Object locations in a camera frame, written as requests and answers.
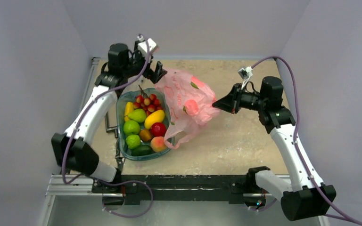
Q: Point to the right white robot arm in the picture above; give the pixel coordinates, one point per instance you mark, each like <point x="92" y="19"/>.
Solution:
<point x="306" y="195"/>

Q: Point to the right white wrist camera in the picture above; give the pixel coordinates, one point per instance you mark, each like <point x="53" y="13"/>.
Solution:
<point x="246" y="73"/>

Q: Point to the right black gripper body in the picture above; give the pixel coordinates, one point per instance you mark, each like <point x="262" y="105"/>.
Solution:
<point x="236" y="100"/>

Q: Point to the green fake pear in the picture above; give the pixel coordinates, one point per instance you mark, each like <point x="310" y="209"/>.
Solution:
<point x="138" y="115"/>

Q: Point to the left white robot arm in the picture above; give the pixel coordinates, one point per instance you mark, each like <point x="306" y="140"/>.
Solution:
<point x="72" y="148"/>

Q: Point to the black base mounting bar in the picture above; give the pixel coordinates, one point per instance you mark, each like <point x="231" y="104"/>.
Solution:
<point x="198" y="188"/>

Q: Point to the red fake grape bunch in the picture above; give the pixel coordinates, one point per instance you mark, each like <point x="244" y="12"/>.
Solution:
<point x="149" y="103"/>

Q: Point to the yellow fake banana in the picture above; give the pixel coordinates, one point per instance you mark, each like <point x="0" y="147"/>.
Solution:
<point x="128" y="109"/>

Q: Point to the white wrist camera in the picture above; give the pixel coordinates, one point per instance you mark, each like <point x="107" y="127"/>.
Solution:
<point x="148" y="46"/>
<point x="246" y="73"/>

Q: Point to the yellow fake mango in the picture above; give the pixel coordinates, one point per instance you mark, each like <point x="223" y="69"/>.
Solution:
<point x="157" y="116"/>

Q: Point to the black metal tool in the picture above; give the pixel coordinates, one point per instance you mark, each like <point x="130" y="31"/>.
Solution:
<point x="109" y="128"/>

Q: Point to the red fake apple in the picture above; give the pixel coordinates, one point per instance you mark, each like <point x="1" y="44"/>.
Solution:
<point x="158" y="129"/>

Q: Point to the pink plastic bag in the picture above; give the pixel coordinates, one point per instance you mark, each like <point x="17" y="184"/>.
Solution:
<point x="190" y="105"/>

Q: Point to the aluminium frame rail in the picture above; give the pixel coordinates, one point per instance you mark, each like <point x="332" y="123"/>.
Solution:
<point x="71" y="185"/>

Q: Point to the green fake apple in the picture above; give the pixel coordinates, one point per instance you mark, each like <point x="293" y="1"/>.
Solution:
<point x="131" y="127"/>

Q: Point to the pink fake peach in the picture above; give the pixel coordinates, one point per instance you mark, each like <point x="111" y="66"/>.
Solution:
<point x="158" y="144"/>

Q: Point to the dark green fake avocado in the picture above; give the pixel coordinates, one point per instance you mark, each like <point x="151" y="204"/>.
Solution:
<point x="142" y="150"/>

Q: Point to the brown fake kiwi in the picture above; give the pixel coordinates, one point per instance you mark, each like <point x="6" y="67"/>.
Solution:
<point x="145" y="135"/>

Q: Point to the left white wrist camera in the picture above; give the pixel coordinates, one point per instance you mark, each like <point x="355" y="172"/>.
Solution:
<point x="148" y="46"/>

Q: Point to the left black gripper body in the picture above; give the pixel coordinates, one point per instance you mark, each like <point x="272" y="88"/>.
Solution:
<point x="137" y="64"/>

